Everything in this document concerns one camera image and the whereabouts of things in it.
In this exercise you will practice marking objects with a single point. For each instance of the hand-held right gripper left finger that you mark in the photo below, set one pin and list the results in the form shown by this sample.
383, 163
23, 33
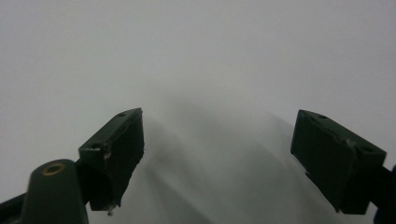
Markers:
120, 155

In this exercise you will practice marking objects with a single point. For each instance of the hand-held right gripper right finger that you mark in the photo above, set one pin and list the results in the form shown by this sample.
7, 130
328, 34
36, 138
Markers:
336, 161

